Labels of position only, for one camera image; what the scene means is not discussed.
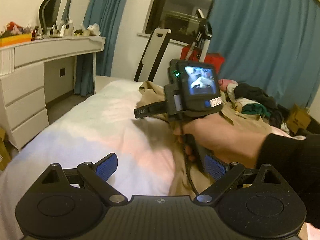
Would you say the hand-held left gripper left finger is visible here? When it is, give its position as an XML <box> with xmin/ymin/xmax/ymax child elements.
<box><xmin>37</xmin><ymin>152</ymin><xmax>128</xmax><ymax>205</ymax></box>

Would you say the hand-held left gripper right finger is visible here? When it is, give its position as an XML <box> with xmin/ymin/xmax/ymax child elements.
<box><xmin>195</xmin><ymin>154</ymin><xmax>283</xmax><ymax>203</ymax></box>

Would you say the beige t-shirt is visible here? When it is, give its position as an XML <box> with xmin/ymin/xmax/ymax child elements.
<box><xmin>136</xmin><ymin>80</ymin><xmax>278</xmax><ymax>196</ymax></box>

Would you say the pile of mixed clothes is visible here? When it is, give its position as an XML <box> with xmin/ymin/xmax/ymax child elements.
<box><xmin>217</xmin><ymin>79</ymin><xmax>290</xmax><ymax>133</ymax></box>

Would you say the person's right hand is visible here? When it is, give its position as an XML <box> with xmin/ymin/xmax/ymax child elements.
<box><xmin>173</xmin><ymin>112</ymin><xmax>270</xmax><ymax>163</ymax></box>

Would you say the bed with white bedding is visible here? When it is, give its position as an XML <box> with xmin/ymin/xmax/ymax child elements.
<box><xmin>0</xmin><ymin>75</ymin><xmax>308</xmax><ymax>230</ymax></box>

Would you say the red cloth bag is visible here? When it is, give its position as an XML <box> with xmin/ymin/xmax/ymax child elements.
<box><xmin>181</xmin><ymin>44</ymin><xmax>225</xmax><ymax>80</ymax></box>

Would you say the garment steamer stand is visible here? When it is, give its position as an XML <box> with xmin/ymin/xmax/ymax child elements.
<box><xmin>186</xmin><ymin>9</ymin><xmax>213</xmax><ymax>63</ymax></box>

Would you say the white and black chair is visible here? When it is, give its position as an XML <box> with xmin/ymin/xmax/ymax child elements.
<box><xmin>134</xmin><ymin>28</ymin><xmax>172</xmax><ymax>83</ymax></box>

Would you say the wide blue curtain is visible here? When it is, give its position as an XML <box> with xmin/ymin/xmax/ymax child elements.
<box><xmin>207</xmin><ymin>0</ymin><xmax>320</xmax><ymax>123</ymax></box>

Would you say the dark window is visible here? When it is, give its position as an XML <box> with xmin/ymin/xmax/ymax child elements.
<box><xmin>144</xmin><ymin>0</ymin><xmax>220</xmax><ymax>43</ymax></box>

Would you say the cardboard box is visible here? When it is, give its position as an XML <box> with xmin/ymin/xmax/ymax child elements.
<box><xmin>0</xmin><ymin>127</ymin><xmax>12</xmax><ymax>170</ymax></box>
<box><xmin>286</xmin><ymin>104</ymin><xmax>312</xmax><ymax>133</ymax></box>

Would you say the white dressing table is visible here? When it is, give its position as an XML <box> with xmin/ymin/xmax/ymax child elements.
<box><xmin>0</xmin><ymin>35</ymin><xmax>105</xmax><ymax>151</ymax></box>

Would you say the narrow blue curtain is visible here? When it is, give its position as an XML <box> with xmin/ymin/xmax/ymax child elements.
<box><xmin>75</xmin><ymin>0</ymin><xmax>134</xmax><ymax>97</ymax></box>

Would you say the tissue box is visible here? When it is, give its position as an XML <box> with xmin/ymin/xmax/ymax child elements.
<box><xmin>87</xmin><ymin>23</ymin><xmax>102</xmax><ymax>36</ymax></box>

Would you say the group of cosmetic bottles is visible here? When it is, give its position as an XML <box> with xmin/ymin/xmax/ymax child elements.
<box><xmin>31</xmin><ymin>20</ymin><xmax>87</xmax><ymax>39</ymax></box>

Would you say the orange box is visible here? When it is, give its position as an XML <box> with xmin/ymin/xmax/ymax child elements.
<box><xmin>0</xmin><ymin>34</ymin><xmax>33</xmax><ymax>47</ymax></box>

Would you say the wavy black-framed mirror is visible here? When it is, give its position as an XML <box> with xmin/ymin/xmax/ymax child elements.
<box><xmin>37</xmin><ymin>0</ymin><xmax>74</xmax><ymax>35</ymax></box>

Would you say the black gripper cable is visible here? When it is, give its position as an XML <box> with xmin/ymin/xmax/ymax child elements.
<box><xmin>183</xmin><ymin>132</ymin><xmax>198</xmax><ymax>196</ymax></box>

